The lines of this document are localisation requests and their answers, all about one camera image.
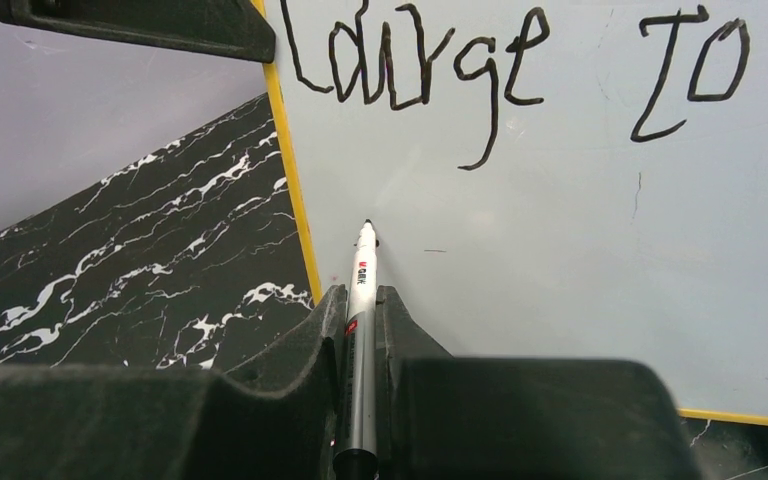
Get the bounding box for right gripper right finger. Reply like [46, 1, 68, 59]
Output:
[376, 286, 703, 479]

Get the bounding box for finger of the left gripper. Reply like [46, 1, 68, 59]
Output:
[0, 0, 276, 64]

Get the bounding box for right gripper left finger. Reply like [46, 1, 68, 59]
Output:
[0, 285, 347, 479]

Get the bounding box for white whiteboard marker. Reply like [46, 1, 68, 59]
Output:
[332, 219, 378, 479]

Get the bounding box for yellow framed whiteboard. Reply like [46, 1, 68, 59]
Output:
[259, 1, 768, 424]

